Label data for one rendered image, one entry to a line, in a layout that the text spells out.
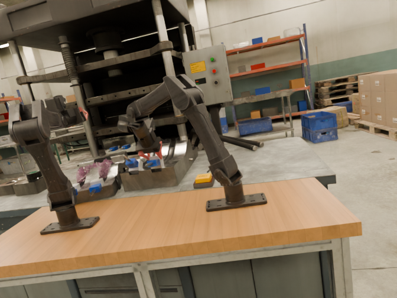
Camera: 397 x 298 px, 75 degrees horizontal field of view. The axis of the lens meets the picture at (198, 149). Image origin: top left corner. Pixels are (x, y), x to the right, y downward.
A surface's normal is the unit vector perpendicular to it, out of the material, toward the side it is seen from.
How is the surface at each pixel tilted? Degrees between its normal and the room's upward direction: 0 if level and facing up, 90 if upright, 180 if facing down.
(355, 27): 90
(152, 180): 90
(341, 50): 90
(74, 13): 90
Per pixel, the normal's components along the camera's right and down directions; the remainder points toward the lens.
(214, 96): -0.18, 0.24
